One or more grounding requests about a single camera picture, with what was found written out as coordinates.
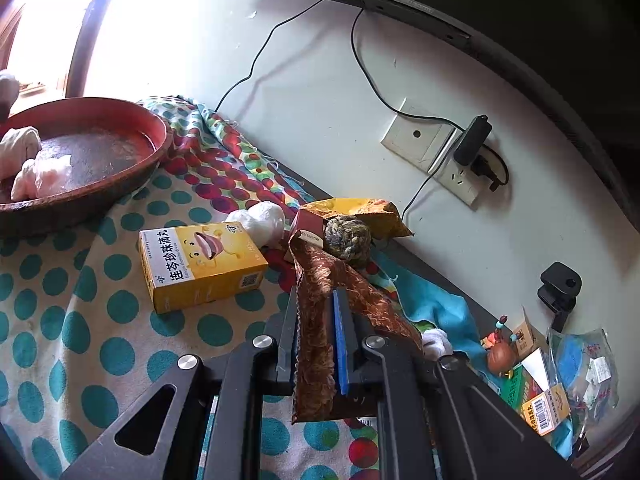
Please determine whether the brown foil snack packet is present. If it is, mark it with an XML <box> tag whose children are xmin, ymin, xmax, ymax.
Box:
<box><xmin>290</xmin><ymin>237</ymin><xmax>422</xmax><ymax>422</ymax></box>

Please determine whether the woven rope ball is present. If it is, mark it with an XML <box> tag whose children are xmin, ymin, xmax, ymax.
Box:
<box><xmin>323</xmin><ymin>216</ymin><xmax>372</xmax><ymax>268</ymax></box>

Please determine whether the small red box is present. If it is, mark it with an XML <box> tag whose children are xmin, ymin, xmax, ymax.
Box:
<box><xmin>283</xmin><ymin>208</ymin><xmax>324</xmax><ymax>263</ymax></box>

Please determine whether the yellow medicine box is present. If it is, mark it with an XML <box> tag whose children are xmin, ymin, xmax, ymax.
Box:
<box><xmin>138</xmin><ymin>222</ymin><xmax>268</xmax><ymax>314</ymax></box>

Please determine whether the clear plastic wrap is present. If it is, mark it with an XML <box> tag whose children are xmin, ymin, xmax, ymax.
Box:
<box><xmin>11</xmin><ymin>155</ymin><xmax>72</xmax><ymax>202</ymax></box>

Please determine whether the white cloth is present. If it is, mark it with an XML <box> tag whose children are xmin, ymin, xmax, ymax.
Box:
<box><xmin>0</xmin><ymin>126</ymin><xmax>41</xmax><ymax>181</ymax></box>

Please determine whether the blue towel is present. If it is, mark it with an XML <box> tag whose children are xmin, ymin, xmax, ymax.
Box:
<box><xmin>371</xmin><ymin>249</ymin><xmax>487</xmax><ymax>372</ymax></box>

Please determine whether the white sock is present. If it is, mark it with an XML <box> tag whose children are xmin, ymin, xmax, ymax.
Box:
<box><xmin>421</xmin><ymin>328</ymin><xmax>454</xmax><ymax>362</ymax></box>

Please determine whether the yellow foil snack packet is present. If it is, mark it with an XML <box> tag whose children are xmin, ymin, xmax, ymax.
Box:
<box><xmin>303</xmin><ymin>198</ymin><xmax>413</xmax><ymax>240</ymax></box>

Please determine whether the brown figurine toy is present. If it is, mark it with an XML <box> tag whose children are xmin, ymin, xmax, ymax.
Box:
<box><xmin>480</xmin><ymin>315</ymin><xmax>518</xmax><ymax>378</ymax></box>

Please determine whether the polka dot cloth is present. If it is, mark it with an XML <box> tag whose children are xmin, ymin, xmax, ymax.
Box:
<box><xmin>0</xmin><ymin>95</ymin><xmax>402</xmax><ymax>480</ymax></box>

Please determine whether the barcode small box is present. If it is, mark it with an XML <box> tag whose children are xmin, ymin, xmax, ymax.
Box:
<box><xmin>522</xmin><ymin>384</ymin><xmax>570</xmax><ymax>437</ymax></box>

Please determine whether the black webcam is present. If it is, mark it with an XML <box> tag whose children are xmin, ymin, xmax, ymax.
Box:
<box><xmin>537</xmin><ymin>261</ymin><xmax>582</xmax><ymax>333</ymax></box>

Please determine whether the clear plastic bag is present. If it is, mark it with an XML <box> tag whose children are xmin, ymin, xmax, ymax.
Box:
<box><xmin>548</xmin><ymin>328</ymin><xmax>618</xmax><ymax>430</ymax></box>

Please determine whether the black power adapter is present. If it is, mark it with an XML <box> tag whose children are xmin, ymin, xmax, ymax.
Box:
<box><xmin>454</xmin><ymin>115</ymin><xmax>492</xmax><ymax>167</ymax></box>

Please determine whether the red round tray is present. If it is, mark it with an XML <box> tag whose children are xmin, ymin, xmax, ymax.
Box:
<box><xmin>1</xmin><ymin>98</ymin><xmax>171</xmax><ymax>237</ymax></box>

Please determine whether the white wall socket plate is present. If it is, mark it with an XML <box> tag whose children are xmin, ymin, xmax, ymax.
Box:
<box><xmin>381</xmin><ymin>98</ymin><xmax>482</xmax><ymax>207</ymax></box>

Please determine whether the black cable right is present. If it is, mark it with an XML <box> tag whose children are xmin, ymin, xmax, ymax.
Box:
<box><xmin>349</xmin><ymin>8</ymin><xmax>510</xmax><ymax>226</ymax></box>

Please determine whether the black cable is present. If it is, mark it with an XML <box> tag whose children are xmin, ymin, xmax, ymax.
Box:
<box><xmin>349</xmin><ymin>8</ymin><xmax>510</xmax><ymax>226</ymax></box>
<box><xmin>214</xmin><ymin>0</ymin><xmax>327</xmax><ymax>113</ymax></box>

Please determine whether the black cable left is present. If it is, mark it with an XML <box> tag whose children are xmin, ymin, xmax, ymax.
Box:
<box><xmin>214</xmin><ymin>0</ymin><xmax>327</xmax><ymax>113</ymax></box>

